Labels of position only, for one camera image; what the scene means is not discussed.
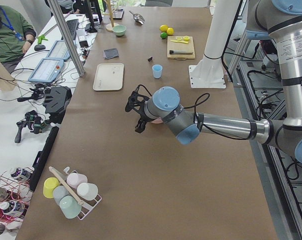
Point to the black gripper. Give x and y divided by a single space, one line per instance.
141 117

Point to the pink bowl of ice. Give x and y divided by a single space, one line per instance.
157 121

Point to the light blue plastic cup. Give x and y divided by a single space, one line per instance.
157 70

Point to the white plastic cup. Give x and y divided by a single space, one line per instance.
87 191

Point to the pink plastic cup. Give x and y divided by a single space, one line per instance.
75 179

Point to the wooden cup tree stand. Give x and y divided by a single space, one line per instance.
110 26

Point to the grey plastic cup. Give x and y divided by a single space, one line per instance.
59 193

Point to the metal ice scoop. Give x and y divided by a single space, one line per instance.
138 18

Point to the yellow plastic cup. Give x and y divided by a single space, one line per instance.
48 187

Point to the mint green plastic cup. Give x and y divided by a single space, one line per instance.
69 207

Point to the beige rabbit tray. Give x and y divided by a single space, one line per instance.
108 77

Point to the grey folded cloth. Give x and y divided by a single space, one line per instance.
110 53

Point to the steel muddler black tip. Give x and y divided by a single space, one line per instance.
180 52

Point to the wooden cutting board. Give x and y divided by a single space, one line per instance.
180 47

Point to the black plastic housing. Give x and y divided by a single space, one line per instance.
56 102

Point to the green lime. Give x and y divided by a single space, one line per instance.
163 35

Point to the yellow plastic knife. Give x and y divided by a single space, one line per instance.
179 41

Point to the lemon half slice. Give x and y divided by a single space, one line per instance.
178 38
186 38

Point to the mint green bowl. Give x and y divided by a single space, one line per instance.
119 30

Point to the whole yellow lemon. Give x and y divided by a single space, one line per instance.
163 28
170 31

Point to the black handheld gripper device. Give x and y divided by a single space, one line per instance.
34 123

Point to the teach pendant near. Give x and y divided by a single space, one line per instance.
47 70

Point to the teach pendant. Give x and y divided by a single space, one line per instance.
47 70
59 50

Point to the teach pendant far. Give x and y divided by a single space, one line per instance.
59 50

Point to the black keyboard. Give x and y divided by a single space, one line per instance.
72 26

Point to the person in green shirt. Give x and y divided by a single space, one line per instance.
16 37

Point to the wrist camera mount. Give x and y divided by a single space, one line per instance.
137 101

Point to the white wire cup rack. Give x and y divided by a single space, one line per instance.
88 205

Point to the wooden rack handle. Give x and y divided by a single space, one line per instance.
62 179

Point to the aluminium frame post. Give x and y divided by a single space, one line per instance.
61 23

